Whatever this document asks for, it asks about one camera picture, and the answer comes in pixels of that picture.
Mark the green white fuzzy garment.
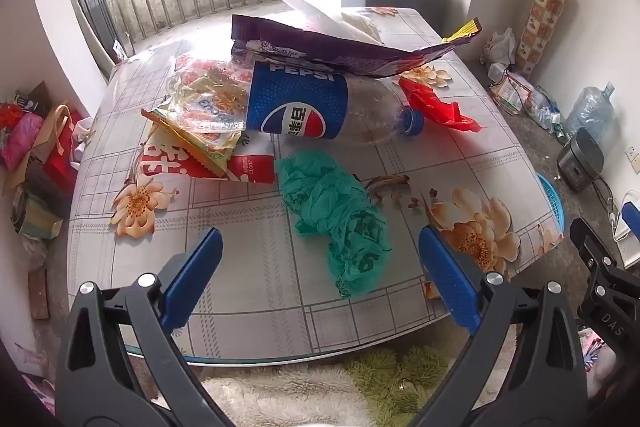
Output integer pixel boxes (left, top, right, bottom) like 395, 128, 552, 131
200, 344, 506, 427

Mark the red crumpled wrapper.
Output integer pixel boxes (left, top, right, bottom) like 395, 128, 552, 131
398, 77, 483, 132

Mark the yellow green snack packet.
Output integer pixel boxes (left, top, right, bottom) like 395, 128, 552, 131
141, 107, 243, 178

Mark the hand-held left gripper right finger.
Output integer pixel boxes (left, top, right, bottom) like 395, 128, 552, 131
417, 226, 588, 427

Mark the pile of food packets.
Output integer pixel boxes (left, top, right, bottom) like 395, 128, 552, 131
489, 64, 566, 140

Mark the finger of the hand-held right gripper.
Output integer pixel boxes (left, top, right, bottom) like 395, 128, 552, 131
570, 217, 640, 303

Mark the red white snack bag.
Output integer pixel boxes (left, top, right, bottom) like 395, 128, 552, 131
135, 132, 278, 185

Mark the plastic bottle with blue label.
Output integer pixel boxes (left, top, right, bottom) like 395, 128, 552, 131
245, 61, 426, 148

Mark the white power adapter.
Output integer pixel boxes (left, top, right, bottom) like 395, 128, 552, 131
612, 199, 640, 253

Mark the floral tablecloth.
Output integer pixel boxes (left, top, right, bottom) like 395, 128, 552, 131
66, 7, 571, 365

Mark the black metal frame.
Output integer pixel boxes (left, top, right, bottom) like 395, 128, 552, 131
72, 0, 136, 62

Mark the blue plastic basket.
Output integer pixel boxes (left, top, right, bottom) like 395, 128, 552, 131
536, 172, 567, 253

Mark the red gift bag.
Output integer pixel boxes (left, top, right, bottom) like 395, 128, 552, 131
42, 104, 87, 198

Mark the red plastic bag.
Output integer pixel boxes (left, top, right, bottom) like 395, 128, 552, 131
0, 102, 23, 130

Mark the grey rice cooker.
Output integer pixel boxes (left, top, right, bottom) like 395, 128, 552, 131
556, 127, 605, 192

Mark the clear water jug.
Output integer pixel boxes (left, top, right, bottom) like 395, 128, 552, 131
565, 82, 616, 142

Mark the pink plastic bag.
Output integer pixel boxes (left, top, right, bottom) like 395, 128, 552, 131
2, 112, 46, 170

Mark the tall patterned box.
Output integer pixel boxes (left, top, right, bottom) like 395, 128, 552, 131
515, 0, 571, 78

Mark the white plastic bag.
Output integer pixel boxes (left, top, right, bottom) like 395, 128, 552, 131
277, 0, 386, 45
481, 27, 517, 68

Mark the clear printed plastic bag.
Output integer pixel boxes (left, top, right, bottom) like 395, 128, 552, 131
165, 59, 251, 132

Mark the purple snack bag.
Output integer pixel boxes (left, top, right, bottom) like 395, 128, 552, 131
231, 13, 483, 80

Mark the green plastic bag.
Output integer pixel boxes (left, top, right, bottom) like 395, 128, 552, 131
275, 150, 393, 300

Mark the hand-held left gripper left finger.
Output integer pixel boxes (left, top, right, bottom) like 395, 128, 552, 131
54, 227, 236, 427

